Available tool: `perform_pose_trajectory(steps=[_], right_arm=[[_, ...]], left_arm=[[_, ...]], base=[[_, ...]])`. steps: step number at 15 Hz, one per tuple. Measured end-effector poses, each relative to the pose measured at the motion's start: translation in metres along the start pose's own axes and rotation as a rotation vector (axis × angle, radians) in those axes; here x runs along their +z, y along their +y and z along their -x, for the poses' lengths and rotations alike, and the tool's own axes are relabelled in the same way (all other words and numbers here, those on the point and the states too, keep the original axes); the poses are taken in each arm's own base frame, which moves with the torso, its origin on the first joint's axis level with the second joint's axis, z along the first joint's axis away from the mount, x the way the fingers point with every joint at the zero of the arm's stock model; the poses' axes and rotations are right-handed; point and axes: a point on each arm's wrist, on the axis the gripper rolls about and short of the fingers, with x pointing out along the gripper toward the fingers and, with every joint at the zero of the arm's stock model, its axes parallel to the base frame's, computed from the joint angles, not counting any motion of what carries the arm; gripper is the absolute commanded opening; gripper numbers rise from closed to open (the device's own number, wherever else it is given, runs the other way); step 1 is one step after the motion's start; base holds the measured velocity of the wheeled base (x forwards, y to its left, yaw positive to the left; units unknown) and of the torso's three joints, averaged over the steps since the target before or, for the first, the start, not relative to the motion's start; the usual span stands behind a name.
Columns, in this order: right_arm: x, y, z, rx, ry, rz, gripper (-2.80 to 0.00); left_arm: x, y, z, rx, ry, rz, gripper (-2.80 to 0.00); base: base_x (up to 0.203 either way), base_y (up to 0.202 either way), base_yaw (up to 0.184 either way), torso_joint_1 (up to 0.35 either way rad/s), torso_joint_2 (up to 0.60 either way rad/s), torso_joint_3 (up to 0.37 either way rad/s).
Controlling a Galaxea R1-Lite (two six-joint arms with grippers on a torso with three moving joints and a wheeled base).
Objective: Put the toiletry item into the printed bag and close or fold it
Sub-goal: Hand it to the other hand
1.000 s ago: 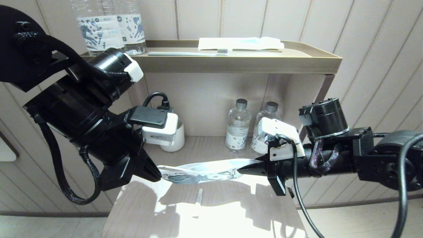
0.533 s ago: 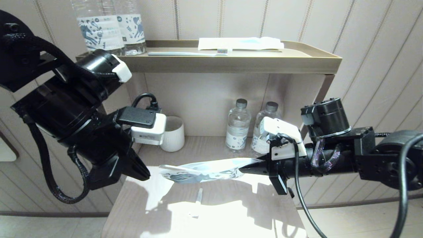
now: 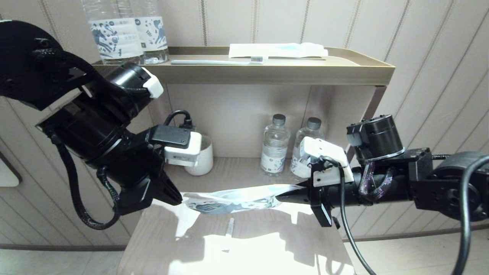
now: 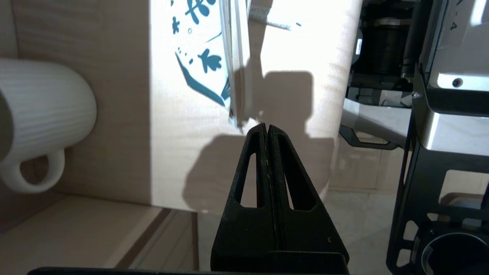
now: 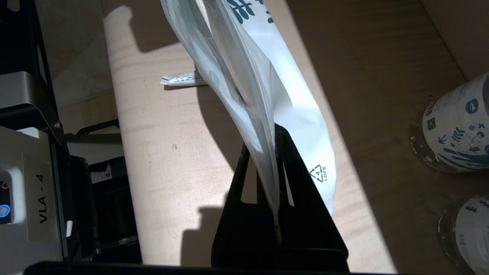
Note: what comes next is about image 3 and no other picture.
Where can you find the beige wooden shelf unit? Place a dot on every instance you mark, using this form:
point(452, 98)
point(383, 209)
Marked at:
point(267, 72)

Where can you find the small clear water bottle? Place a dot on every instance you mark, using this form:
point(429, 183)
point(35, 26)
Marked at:
point(273, 152)
point(311, 133)

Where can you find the white blue horse pouch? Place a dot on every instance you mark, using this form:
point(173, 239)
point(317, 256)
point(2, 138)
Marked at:
point(237, 198)

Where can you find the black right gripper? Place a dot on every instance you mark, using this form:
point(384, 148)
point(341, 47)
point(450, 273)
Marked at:
point(324, 198)

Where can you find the large horse label water bottle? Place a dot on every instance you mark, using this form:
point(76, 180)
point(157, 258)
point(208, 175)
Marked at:
point(114, 38)
point(154, 34)

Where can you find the toothbrush in white wrapper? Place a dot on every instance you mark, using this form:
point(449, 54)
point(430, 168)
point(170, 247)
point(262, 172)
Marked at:
point(275, 49)

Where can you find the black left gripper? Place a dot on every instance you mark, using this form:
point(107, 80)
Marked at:
point(137, 191)

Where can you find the white ribbed ceramic mug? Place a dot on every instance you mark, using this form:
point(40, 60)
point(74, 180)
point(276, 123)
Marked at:
point(206, 156)

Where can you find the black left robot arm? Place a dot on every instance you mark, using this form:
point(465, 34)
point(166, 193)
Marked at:
point(76, 126)

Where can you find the light blue toothbrush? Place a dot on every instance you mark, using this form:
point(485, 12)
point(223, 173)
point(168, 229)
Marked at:
point(214, 62)

